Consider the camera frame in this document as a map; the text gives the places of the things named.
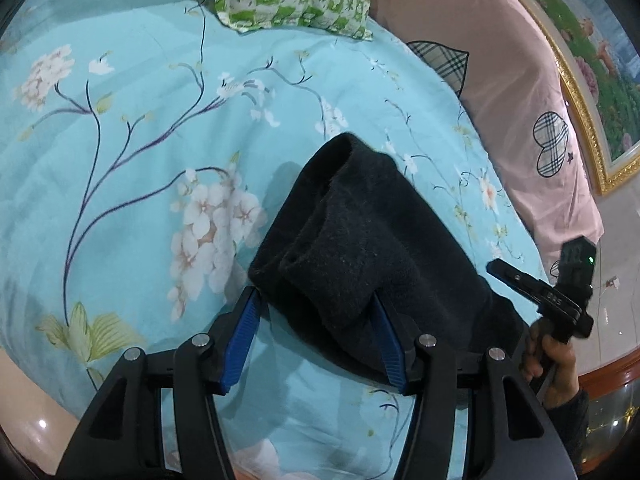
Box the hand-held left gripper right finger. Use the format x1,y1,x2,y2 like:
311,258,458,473
370,292,581,480

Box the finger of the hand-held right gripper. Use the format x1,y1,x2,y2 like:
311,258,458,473
486,259,557,307

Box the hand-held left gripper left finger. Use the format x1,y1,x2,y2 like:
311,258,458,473
55,287,261,480

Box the black pants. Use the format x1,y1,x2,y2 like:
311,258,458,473
247,132,531,396

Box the person's right forearm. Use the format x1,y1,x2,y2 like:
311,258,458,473
542,389,592,472

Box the person's right hand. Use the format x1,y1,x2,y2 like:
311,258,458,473
522,321,581,407

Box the brown wooden furniture edge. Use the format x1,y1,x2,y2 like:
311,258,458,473
575,352,640,461

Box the gold framed flower picture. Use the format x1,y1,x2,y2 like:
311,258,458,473
480,0,640,197

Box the blue floral bed sheet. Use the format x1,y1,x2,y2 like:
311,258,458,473
0,0,551,477

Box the pink quilt with plaid hearts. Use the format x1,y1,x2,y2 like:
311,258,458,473
370,0,606,286

